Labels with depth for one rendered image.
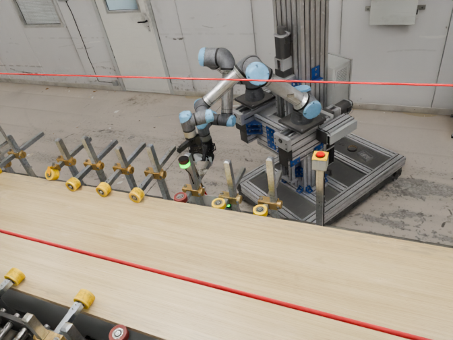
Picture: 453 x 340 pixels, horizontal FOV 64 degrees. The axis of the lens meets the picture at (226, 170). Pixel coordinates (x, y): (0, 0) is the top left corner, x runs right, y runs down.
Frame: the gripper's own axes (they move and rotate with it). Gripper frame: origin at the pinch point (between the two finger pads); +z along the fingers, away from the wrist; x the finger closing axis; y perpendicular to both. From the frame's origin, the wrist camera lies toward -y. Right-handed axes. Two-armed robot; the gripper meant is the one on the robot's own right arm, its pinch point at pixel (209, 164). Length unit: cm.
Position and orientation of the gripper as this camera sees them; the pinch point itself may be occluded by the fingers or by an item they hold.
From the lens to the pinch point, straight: 252.2
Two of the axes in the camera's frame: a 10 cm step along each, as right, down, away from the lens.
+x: -9.2, -1.2, 3.7
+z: 1.5, 7.7, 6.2
